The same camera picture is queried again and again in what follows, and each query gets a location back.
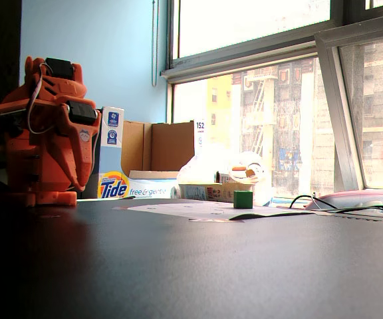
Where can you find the clear plastic bag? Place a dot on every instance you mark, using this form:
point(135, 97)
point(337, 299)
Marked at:
point(224, 169)

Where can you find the printed food tray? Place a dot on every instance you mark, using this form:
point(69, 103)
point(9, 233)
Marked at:
point(211, 192)

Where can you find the grey window frame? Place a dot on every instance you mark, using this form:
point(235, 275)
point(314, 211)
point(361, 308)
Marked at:
point(244, 56)

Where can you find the pink pencil case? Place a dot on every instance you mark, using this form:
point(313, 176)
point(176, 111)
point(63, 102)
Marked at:
point(351, 198)

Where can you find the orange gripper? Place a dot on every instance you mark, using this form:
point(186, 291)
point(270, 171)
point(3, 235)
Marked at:
point(86, 146)

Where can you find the pink masking tape strip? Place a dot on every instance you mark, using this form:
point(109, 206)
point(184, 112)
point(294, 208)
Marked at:
point(208, 219)

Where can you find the grey framed window screen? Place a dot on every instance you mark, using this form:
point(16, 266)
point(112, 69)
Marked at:
point(341, 116)

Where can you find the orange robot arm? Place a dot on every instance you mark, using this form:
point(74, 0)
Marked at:
point(28, 143)

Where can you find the Tide detergent cardboard box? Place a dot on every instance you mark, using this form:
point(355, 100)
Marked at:
point(145, 159)

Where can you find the white numbered grid paper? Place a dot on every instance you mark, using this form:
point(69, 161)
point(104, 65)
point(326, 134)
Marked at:
point(195, 209)

